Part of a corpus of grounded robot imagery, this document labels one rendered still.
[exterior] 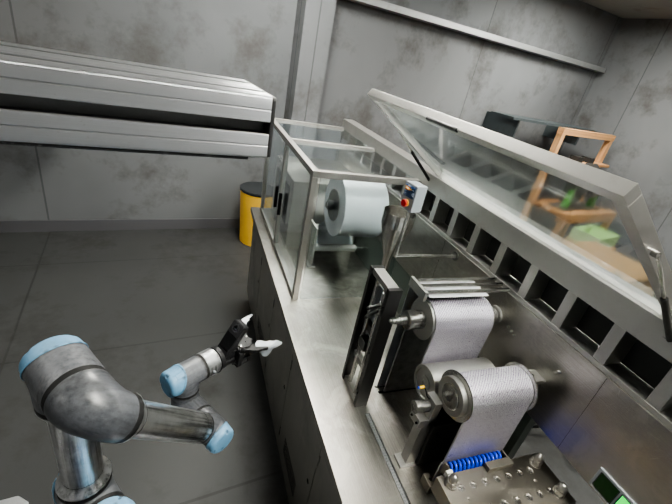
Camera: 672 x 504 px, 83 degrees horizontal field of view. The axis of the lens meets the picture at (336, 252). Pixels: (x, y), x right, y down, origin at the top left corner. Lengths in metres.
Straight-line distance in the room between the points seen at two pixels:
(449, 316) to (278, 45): 3.60
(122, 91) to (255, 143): 0.09
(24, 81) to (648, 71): 7.31
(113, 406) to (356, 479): 0.82
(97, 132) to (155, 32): 3.92
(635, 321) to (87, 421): 1.24
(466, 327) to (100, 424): 1.04
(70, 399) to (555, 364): 1.25
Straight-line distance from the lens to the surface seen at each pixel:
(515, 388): 1.31
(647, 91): 7.31
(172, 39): 4.21
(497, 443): 1.46
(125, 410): 0.87
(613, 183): 0.78
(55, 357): 0.92
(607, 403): 1.31
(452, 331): 1.33
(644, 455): 1.30
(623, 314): 1.25
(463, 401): 1.19
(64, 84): 0.28
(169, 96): 0.28
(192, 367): 1.14
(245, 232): 4.31
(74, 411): 0.85
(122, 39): 4.20
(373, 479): 1.42
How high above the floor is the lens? 2.06
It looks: 27 degrees down
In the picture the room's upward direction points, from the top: 12 degrees clockwise
